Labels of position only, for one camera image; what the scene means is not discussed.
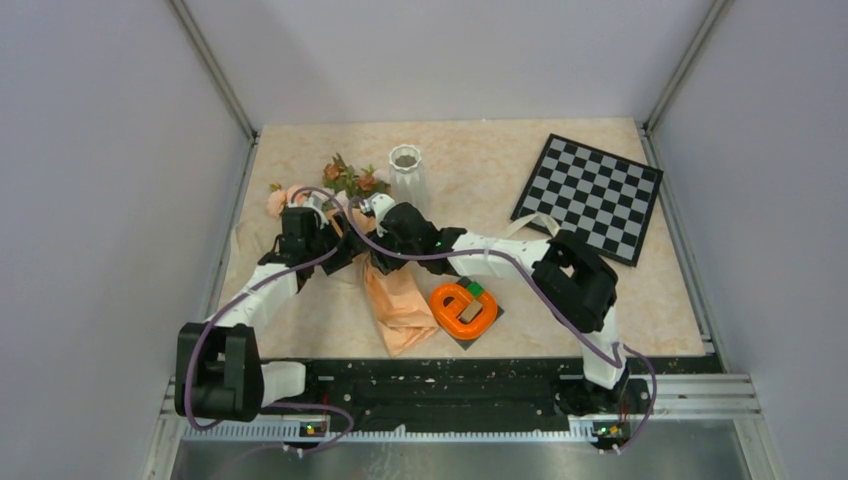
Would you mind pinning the black grey checkerboard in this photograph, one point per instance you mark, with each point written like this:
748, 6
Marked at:
605, 199

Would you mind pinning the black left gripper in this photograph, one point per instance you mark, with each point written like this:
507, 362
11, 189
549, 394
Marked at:
345, 251

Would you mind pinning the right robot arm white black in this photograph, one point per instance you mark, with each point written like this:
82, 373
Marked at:
573, 282

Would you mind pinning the green cube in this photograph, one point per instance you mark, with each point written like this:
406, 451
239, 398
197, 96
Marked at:
475, 289

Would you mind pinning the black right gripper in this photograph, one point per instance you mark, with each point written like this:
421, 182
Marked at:
386, 262

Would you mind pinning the orange paper flower bouquet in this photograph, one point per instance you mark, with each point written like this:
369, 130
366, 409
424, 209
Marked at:
392, 301

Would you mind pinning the tan wooden block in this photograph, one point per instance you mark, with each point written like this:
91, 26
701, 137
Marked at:
470, 312

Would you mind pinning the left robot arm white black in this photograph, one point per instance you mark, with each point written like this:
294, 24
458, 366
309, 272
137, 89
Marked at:
220, 374

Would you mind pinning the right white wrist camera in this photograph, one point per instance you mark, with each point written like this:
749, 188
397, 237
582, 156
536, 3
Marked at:
378, 206

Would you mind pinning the white ribbed vase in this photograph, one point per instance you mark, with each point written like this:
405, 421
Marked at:
407, 176

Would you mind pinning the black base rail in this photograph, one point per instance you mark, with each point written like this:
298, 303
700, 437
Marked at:
467, 395

